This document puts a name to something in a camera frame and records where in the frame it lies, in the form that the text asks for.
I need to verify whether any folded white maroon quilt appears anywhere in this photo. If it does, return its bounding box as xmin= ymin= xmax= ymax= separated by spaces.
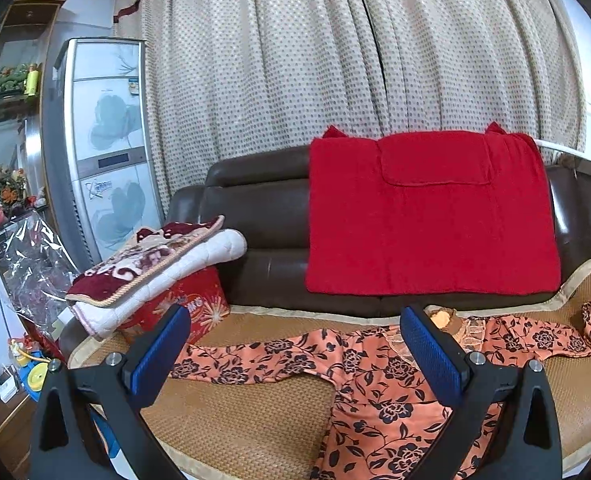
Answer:
xmin=65 ymin=216 xmax=248 ymax=340

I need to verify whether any yellow blue toy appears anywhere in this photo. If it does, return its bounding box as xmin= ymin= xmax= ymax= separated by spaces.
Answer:
xmin=9 ymin=336 xmax=50 ymax=402

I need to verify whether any orange floral garment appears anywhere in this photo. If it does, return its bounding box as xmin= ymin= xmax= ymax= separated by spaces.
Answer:
xmin=170 ymin=301 xmax=591 ymax=479

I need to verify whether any woven bamboo seat mat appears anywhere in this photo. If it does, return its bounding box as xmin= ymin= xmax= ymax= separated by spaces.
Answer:
xmin=67 ymin=258 xmax=591 ymax=480

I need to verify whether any beige dotted curtain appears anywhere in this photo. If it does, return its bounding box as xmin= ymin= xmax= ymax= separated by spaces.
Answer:
xmin=113 ymin=0 xmax=587 ymax=204

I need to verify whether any red gift box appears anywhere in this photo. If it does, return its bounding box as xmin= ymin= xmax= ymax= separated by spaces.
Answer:
xmin=118 ymin=266 xmax=230 ymax=342

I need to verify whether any red knitted blanket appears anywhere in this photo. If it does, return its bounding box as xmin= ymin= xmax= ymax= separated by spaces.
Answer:
xmin=305 ymin=125 xmax=561 ymax=296

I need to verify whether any clear plastic wrap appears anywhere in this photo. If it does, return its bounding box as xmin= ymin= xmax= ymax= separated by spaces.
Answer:
xmin=0 ymin=211 xmax=78 ymax=340

